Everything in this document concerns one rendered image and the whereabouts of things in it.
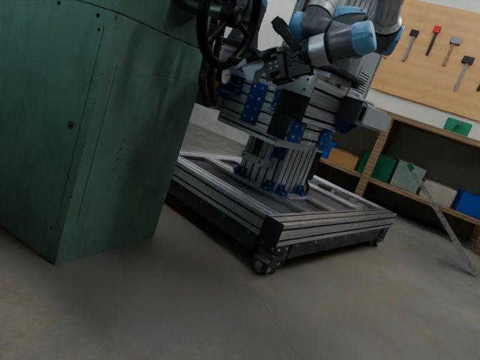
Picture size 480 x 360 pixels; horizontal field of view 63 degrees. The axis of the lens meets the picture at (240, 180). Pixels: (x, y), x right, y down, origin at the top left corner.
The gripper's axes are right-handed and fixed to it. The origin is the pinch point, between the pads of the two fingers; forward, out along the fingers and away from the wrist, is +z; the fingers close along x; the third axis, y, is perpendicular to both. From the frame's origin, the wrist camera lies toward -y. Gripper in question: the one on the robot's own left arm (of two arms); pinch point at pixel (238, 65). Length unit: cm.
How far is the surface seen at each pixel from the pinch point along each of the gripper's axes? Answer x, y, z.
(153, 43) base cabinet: -7.9, -10.2, 21.6
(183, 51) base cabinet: 6.1, -11.3, 20.9
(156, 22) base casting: -9.1, -15.0, 18.8
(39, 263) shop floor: -26, 47, 58
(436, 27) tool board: 322, -88, -61
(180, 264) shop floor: 13, 57, 39
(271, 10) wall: 324, -157, 99
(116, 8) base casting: -23.3, -14.3, 19.8
